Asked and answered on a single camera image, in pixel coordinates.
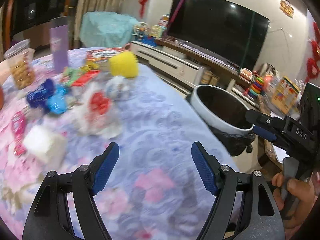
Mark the white wooden TV cabinet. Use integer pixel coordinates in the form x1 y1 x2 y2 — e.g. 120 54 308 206
130 40 251 92

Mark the rainbow stacking ring toy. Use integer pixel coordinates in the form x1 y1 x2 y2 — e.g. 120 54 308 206
248 77 264 99

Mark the purple tumbler black lid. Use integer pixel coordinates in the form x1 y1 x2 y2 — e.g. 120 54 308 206
49 16 69 73

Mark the floral tablecloth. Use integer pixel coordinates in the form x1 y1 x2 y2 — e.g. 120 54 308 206
0 47 242 240

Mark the green small carton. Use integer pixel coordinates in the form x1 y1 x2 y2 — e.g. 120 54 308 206
60 67 83 87

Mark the crumpled dark blue wrapper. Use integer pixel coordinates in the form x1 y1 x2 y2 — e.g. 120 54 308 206
27 79 55 111

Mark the person's right hand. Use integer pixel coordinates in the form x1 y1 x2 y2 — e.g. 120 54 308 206
271 171 318 229

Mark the white round trash bin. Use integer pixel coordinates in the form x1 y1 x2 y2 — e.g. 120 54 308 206
190 85 253 135

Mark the toy ferris wheel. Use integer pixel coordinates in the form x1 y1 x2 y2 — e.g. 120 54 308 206
133 22 150 41

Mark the light blue wrapper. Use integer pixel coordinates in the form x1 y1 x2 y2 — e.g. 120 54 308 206
46 85 68 115

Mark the black trash bag liner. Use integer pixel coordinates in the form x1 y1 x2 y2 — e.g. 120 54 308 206
209 126 255 157

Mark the clear jar of snacks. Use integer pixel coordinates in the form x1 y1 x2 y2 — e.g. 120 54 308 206
4 39 35 89

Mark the white tissue piece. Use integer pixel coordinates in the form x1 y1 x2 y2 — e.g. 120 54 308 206
23 125 67 170

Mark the yellow toy box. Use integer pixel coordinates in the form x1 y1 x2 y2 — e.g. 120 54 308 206
271 76 300 114

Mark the yellow foam fruit net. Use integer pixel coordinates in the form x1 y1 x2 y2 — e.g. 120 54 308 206
109 50 139 78

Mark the red white milk carton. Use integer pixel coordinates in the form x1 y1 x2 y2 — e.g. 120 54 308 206
71 70 100 96

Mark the pink snack wrapper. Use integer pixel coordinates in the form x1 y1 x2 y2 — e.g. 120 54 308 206
11 111 27 156

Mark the teal covered furniture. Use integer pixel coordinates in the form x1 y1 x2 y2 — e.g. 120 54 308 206
79 11 139 48

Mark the white plastic bag red print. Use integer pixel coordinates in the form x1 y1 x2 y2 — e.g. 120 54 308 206
71 76 131 139

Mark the black television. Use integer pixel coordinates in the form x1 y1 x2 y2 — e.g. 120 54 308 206
167 0 270 70

